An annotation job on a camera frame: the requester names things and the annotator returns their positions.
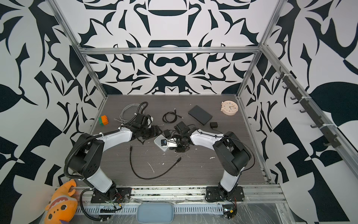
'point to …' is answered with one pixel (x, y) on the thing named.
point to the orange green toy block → (103, 120)
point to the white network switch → (161, 142)
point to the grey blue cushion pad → (155, 213)
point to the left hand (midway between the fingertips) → (160, 130)
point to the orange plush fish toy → (62, 207)
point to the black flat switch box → (200, 115)
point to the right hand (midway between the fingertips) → (172, 143)
